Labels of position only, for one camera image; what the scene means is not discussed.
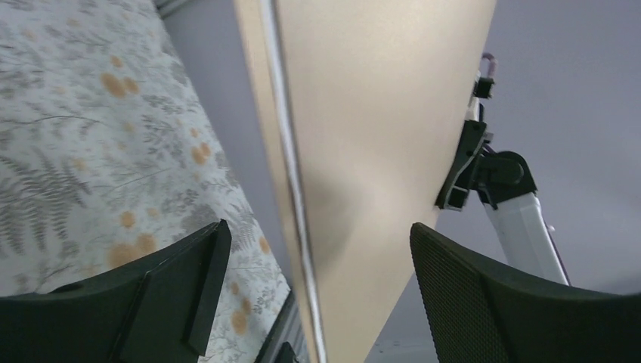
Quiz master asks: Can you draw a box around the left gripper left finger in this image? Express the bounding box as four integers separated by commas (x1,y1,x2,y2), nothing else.
1,221,232,362

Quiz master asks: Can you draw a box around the floral table mat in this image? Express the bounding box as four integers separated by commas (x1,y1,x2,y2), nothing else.
1,1,290,362

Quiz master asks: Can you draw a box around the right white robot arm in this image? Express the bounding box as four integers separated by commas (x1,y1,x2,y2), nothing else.
435,96,570,285

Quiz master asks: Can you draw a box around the beige notebook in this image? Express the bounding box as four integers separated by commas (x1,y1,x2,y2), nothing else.
234,1,495,362

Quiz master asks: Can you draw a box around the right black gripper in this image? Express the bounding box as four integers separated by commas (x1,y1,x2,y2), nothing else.
435,120,537,211

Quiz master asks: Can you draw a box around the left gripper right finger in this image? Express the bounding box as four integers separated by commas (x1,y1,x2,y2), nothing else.
410,222,640,362

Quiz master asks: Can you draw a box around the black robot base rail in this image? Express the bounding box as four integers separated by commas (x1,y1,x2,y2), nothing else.
255,292,310,363

